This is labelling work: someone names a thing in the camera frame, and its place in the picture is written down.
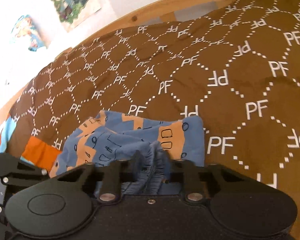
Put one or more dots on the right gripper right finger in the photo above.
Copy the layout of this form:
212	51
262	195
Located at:
183	180

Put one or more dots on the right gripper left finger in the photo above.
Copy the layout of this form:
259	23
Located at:
118	172

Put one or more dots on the blue orange patterned pants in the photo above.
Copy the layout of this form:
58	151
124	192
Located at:
115	136

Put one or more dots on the brown PF patterned blanket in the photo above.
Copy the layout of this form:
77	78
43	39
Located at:
223	88

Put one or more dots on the anime poster blue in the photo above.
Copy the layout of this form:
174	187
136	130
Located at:
26	34

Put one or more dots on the anime poster green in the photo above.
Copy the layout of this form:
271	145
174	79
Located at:
71	13

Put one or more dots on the wooden bed frame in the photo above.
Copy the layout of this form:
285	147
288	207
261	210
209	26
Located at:
18	65

